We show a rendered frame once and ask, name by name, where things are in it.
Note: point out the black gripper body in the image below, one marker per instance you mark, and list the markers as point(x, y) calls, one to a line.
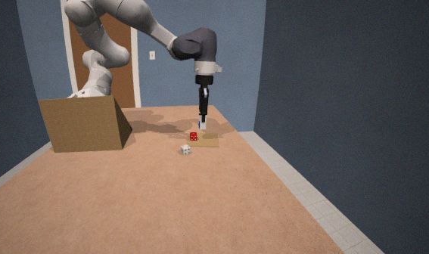
point(204, 81)

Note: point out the red die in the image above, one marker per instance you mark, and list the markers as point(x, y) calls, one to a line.
point(193, 136)

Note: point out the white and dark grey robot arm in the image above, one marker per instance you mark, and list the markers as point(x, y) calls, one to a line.
point(200, 44)

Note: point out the white die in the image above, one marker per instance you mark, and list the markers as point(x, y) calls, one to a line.
point(185, 149)

